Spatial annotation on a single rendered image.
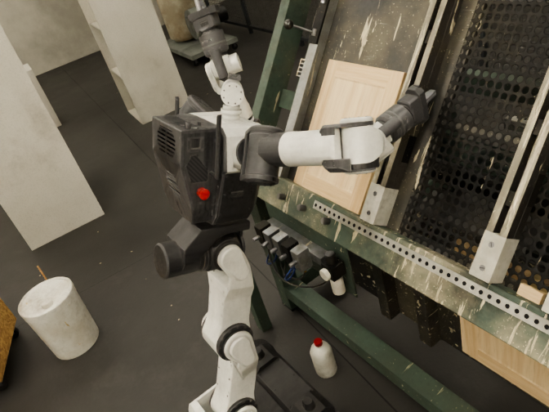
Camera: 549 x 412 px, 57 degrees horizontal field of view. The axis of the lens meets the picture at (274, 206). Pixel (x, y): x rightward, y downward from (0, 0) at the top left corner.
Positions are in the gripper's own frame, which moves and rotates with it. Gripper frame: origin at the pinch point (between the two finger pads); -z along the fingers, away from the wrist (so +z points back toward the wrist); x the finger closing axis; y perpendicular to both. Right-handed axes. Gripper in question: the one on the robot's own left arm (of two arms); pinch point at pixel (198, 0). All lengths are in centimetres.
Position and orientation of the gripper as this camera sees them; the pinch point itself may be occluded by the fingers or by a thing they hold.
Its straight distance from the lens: 185.9
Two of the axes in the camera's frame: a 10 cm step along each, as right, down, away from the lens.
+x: 8.5, -1.5, -5.0
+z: 3.3, 9.0, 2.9
